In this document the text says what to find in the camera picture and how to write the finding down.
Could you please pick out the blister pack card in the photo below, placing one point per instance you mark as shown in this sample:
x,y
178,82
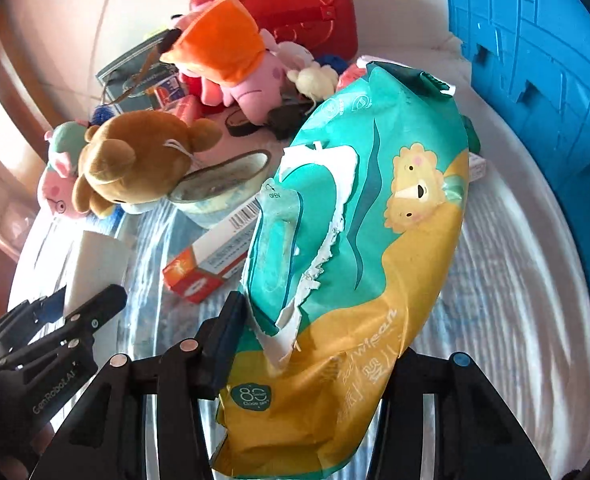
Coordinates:
x,y
167,92

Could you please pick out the pink tissue box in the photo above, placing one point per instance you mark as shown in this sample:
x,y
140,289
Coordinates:
x,y
185,108

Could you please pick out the green small bottle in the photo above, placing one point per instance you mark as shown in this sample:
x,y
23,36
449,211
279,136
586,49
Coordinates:
x,y
471,135

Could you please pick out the white padded headboard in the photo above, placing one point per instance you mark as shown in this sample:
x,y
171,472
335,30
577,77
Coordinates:
x,y
75,10

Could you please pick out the pig plush with teal shirt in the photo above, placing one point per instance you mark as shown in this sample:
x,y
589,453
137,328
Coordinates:
x,y
57,185

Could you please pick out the white blue paper card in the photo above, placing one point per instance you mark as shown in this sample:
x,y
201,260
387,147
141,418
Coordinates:
x,y
476,166

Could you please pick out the blue feather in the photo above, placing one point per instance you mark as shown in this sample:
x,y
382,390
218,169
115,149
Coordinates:
x,y
102,114

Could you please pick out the black gift box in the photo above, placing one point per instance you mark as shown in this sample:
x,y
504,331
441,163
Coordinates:
x,y
135,70

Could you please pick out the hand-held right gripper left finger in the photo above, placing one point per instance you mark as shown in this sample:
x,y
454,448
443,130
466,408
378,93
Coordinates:
x,y
222,355

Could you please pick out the blue yarn item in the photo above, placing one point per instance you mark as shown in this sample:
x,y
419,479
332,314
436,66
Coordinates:
x,y
332,63

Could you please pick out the black object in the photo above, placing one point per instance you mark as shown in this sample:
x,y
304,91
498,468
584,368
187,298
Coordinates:
x,y
287,120

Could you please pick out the white mouse plush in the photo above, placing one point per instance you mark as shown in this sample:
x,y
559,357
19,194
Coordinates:
x,y
310,80

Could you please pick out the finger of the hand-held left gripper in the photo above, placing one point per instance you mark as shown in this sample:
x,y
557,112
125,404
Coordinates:
x,y
50,305
100,305

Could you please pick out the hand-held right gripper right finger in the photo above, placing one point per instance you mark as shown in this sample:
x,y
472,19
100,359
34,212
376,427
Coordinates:
x,y
425,375

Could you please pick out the pig plush with orange dress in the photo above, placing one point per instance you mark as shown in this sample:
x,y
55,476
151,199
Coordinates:
x,y
220,50

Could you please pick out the white red small box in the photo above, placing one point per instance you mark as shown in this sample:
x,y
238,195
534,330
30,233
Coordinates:
x,y
200,265

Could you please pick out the brown bear plush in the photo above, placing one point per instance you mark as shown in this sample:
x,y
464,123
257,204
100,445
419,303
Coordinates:
x,y
135,155

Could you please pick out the pink floral tissue pack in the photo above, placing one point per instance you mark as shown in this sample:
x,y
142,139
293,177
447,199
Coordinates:
x,y
350,75

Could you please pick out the black tape roll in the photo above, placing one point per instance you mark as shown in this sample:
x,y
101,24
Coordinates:
x,y
240,122

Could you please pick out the blue plastic crate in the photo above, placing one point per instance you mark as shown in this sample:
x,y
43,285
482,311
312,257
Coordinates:
x,y
550,85

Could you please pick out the green yellow wet wipes pack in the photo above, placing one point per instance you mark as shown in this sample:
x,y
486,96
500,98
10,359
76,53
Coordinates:
x,y
375,240

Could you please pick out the clear packing tape roll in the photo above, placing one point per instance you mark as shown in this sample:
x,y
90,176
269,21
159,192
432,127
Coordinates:
x,y
210,195

